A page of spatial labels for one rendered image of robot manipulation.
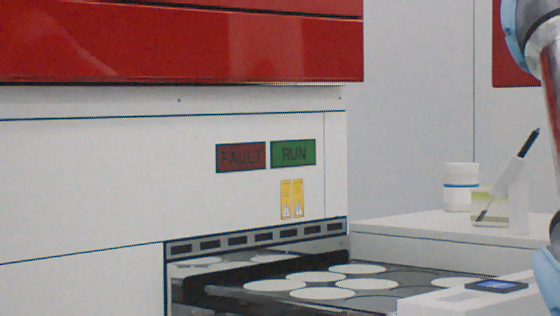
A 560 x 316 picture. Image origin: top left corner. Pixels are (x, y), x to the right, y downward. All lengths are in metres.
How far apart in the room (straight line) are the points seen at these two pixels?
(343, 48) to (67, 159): 0.59
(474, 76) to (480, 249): 3.24
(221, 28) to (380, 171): 2.85
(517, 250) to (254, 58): 0.53
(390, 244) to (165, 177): 0.48
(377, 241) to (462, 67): 3.06
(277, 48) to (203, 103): 0.16
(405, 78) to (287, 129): 2.77
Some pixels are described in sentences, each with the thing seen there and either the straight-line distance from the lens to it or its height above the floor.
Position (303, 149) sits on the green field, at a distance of 1.94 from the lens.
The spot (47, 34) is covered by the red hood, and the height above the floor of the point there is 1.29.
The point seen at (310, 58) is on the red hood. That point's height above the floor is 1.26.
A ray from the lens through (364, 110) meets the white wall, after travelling 4.45.
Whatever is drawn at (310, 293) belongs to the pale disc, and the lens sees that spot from 1.68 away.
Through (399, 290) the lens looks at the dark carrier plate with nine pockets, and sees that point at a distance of 1.71.
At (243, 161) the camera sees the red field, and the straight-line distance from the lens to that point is 1.83.
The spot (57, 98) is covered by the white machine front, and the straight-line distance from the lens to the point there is 1.60.
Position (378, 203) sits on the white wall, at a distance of 4.53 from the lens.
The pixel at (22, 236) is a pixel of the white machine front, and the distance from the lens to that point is 1.57.
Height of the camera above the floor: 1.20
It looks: 3 degrees down
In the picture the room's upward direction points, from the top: 1 degrees counter-clockwise
